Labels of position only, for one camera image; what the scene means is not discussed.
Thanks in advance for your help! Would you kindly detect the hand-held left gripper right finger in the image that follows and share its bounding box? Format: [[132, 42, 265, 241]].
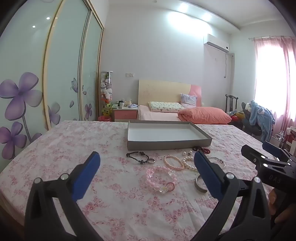
[[192, 150, 274, 241]]

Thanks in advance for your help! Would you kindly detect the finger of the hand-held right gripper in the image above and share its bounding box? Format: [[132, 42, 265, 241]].
[[262, 141, 296, 160], [241, 145, 290, 171]]

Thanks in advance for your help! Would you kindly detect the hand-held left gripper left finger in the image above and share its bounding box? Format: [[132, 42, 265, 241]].
[[24, 151, 101, 241]]

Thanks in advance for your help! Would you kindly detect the wide silver cuff bangle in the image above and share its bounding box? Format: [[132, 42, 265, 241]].
[[195, 174, 208, 193]]

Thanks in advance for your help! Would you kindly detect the thin silver bangle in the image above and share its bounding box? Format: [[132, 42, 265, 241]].
[[207, 157, 226, 168]]

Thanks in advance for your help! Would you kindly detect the white pearl bracelet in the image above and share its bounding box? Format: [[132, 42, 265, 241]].
[[181, 156, 199, 172]]

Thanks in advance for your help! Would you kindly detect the black bead bracelet with ring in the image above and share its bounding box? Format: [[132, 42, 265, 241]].
[[126, 151, 156, 165]]

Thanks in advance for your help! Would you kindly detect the chunky pink bead bracelet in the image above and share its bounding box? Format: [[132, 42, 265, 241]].
[[146, 165, 177, 193]]

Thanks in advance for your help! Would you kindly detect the grey cardboard box tray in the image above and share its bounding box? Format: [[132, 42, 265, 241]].
[[127, 120, 213, 151]]

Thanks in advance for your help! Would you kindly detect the person's right hand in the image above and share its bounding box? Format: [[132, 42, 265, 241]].
[[268, 189, 296, 224]]

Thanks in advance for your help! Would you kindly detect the white metal rack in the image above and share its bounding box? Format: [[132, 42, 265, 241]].
[[271, 130, 285, 149]]

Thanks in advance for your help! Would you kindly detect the pile of colourful toys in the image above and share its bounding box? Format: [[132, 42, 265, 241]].
[[228, 111, 246, 122]]

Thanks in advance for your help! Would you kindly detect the dark wooden chair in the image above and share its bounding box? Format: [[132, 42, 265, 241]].
[[225, 95, 239, 114]]

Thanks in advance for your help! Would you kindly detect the folded orange quilt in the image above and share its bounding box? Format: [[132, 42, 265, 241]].
[[178, 107, 232, 125]]

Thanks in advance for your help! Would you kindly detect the pink curtain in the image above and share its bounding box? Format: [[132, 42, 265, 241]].
[[253, 36, 296, 131]]

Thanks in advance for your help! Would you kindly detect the pink and cream nightstand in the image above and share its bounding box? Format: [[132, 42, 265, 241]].
[[113, 106, 139, 122]]

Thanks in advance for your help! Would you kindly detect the small purple printed pillow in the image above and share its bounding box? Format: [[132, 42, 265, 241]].
[[180, 93, 198, 108]]

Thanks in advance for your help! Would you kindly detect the pink bed mattress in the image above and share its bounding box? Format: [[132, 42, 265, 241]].
[[138, 105, 234, 126]]

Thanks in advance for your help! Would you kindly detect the white printed pillow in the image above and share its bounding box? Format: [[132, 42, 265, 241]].
[[148, 101, 183, 113]]

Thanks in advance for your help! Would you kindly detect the clear tube of plush toys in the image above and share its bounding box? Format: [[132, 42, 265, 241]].
[[100, 71, 114, 117]]

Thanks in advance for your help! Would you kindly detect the cream and pink headboard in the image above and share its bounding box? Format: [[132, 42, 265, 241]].
[[138, 80, 202, 107]]

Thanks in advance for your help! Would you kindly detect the air conditioner pipe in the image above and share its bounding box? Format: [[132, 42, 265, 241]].
[[224, 52, 235, 79]]

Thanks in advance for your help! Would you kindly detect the floral glass door wardrobe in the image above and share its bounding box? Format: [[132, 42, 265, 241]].
[[0, 0, 104, 163]]

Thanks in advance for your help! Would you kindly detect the white air conditioner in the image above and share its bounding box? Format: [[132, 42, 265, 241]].
[[203, 34, 230, 53]]

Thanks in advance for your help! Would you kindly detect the dark red bead necklace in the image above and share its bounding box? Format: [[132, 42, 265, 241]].
[[193, 146, 211, 154]]

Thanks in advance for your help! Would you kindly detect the pink pearl bracelet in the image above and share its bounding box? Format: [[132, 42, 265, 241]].
[[164, 155, 185, 172]]

